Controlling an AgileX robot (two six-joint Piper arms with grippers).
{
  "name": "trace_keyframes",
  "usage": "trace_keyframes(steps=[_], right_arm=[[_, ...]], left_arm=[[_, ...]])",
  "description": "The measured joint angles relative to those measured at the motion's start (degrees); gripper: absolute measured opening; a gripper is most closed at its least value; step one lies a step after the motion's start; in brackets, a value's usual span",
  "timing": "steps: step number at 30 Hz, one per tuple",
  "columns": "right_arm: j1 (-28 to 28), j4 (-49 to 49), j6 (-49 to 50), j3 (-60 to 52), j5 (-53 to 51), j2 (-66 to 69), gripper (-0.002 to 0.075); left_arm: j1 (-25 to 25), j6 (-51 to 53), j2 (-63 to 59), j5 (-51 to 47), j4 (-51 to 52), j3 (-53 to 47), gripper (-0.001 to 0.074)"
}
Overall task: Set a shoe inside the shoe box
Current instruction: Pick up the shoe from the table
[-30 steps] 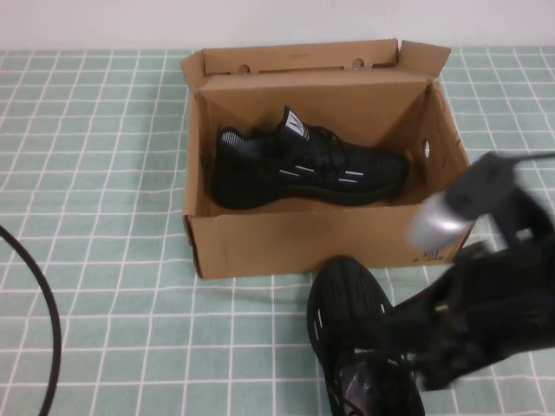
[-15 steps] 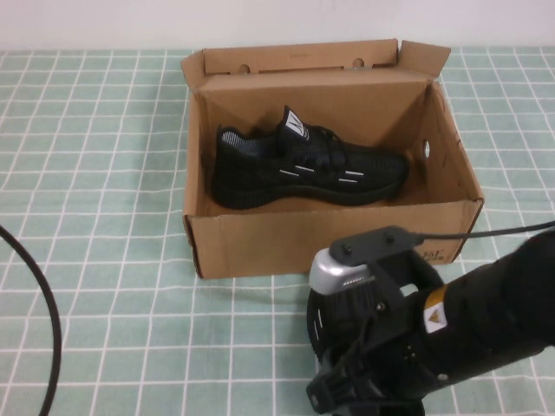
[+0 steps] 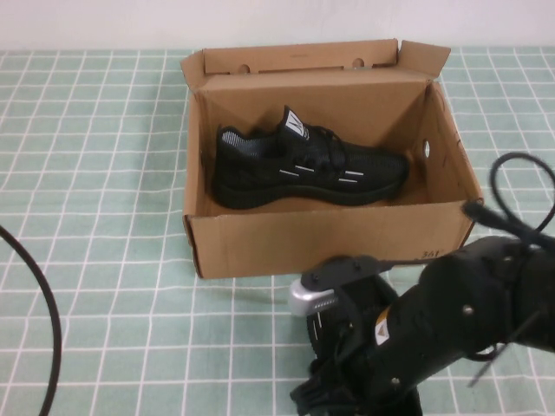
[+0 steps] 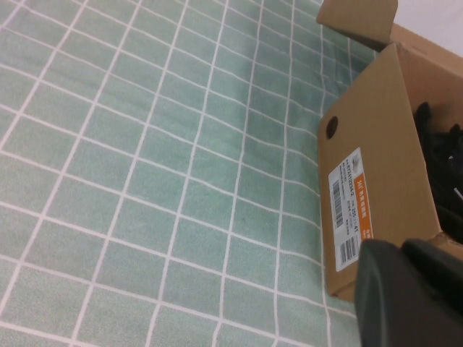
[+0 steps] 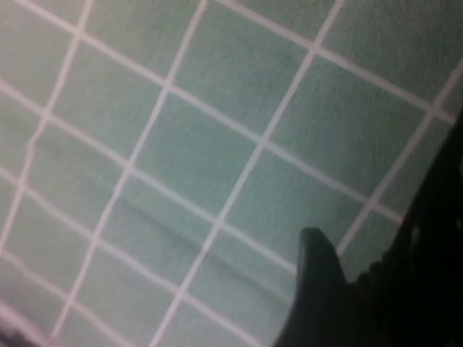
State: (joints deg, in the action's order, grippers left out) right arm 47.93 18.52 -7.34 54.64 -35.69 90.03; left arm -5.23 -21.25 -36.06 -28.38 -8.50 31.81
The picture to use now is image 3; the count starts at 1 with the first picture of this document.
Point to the brown cardboard shoe box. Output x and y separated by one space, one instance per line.
303 242

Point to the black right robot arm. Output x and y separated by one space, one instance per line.
477 294

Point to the green checkered tablecloth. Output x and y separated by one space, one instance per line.
108 173

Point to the black right camera mount plate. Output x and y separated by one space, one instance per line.
347 266

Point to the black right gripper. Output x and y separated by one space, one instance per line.
342 390

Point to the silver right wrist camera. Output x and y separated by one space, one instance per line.
303 299

